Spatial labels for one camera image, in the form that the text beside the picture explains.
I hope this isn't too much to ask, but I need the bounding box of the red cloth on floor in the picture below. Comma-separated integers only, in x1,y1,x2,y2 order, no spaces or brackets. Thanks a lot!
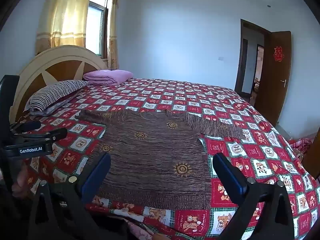
289,137,315,160

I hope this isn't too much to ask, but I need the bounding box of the striped pillow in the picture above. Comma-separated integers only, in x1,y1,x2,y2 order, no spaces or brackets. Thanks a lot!
24,79,90,117

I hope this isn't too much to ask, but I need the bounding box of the brown knitted sweater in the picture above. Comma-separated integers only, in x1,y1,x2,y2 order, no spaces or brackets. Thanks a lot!
74,109,247,210

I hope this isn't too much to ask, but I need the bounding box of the window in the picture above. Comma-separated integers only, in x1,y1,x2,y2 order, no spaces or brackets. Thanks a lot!
85,0,112,59

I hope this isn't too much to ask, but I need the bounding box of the person's left hand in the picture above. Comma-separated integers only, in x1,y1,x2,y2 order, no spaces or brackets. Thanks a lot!
11,164,30,193

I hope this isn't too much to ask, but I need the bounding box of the folded purple blanket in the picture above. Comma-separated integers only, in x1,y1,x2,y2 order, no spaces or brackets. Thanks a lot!
82,70,134,85

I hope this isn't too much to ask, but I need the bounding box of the pink patterned cloth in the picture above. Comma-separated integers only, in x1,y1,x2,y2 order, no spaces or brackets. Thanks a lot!
110,212,175,240

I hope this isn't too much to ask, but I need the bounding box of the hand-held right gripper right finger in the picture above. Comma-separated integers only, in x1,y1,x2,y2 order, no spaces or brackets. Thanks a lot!
212,152,296,240

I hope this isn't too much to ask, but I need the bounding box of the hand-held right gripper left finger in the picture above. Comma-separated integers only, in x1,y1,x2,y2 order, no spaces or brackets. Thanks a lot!
31,152,112,240

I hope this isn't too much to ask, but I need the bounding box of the red paper door decoration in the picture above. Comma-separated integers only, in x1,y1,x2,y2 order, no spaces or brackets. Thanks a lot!
272,45,284,62

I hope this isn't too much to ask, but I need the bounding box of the red checkered printed bedsheet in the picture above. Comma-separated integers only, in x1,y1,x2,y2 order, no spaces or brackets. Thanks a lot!
15,77,320,240

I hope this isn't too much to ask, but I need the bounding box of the brown wooden door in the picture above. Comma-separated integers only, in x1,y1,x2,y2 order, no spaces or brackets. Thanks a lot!
257,31,292,127

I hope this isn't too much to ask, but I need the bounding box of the dark wooden door frame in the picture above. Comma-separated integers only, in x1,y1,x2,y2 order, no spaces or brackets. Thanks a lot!
234,19,272,105

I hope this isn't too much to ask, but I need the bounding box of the narrow yellow curtain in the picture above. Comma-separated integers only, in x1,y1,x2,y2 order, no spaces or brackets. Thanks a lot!
106,0,120,70

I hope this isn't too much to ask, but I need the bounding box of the cream and brown headboard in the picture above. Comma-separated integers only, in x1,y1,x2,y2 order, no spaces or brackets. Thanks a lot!
9,45,108,124

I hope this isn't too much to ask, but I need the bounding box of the wide yellow curtain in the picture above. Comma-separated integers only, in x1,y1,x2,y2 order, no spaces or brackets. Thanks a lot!
35,0,94,55

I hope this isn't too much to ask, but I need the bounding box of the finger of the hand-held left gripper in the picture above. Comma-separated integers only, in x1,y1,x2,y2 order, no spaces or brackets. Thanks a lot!
4,127,68,147
10,121,42,132

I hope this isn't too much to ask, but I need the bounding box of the brown wooden furniture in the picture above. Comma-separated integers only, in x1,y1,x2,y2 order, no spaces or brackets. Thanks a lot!
304,127,320,180

